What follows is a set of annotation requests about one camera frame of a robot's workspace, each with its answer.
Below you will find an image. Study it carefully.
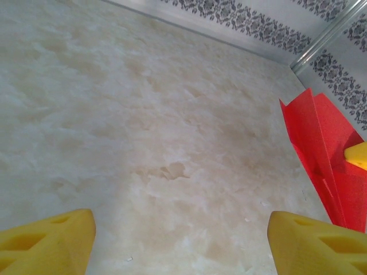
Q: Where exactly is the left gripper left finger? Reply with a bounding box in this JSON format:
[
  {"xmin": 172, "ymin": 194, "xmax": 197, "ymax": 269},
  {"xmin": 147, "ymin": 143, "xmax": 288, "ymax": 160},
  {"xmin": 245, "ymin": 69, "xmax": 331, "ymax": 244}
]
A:
[{"xmin": 0, "ymin": 209, "xmax": 97, "ymax": 275}]

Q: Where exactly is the long aluminium table-edge rail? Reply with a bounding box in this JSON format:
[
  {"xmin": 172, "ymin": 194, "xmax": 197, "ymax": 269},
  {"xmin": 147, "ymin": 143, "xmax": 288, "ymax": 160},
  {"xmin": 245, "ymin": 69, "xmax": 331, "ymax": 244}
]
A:
[{"xmin": 103, "ymin": 0, "xmax": 294, "ymax": 69}]

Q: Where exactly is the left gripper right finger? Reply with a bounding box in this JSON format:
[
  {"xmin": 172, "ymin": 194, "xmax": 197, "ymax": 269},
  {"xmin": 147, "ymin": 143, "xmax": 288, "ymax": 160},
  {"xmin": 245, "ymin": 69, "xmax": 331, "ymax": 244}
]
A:
[{"xmin": 267, "ymin": 210, "xmax": 367, "ymax": 275}]

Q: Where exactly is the aluminium frame post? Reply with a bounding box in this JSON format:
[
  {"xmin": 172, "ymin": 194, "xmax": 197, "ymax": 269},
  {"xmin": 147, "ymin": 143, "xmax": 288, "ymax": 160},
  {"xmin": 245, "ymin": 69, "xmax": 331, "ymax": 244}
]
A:
[{"xmin": 289, "ymin": 0, "xmax": 367, "ymax": 76}]

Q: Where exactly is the red cloth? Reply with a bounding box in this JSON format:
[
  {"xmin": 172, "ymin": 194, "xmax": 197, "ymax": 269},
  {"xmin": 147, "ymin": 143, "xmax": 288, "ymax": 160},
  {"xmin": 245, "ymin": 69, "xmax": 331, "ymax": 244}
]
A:
[{"xmin": 279, "ymin": 87, "xmax": 367, "ymax": 233}]

